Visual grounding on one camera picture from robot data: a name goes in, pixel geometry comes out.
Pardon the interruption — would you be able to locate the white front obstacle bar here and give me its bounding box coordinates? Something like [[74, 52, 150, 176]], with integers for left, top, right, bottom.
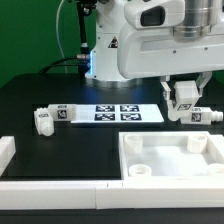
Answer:
[[0, 179, 224, 210]]

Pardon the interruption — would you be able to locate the grey cable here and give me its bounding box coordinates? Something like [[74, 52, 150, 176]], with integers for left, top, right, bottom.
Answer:
[[55, 0, 69, 74]]

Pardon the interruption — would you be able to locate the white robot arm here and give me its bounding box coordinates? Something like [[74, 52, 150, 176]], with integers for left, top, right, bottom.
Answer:
[[86, 0, 224, 110]]

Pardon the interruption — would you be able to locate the white paper with tags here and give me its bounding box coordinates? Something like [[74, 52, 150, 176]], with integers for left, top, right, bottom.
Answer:
[[72, 104, 164, 123]]

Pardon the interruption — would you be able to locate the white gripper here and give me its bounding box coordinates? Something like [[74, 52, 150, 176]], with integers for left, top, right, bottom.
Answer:
[[117, 0, 224, 108]]

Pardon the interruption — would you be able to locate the black cable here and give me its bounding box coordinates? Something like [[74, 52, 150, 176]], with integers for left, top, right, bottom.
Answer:
[[39, 55, 83, 75]]

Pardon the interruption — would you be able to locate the white left obstacle block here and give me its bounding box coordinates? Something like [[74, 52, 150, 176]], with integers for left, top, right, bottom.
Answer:
[[0, 136, 16, 177]]

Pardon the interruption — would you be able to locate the black camera pole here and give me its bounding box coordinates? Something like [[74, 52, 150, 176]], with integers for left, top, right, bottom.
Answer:
[[76, 0, 97, 79]]

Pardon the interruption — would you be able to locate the white square table top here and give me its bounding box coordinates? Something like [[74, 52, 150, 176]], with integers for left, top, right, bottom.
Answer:
[[118, 131, 224, 181]]

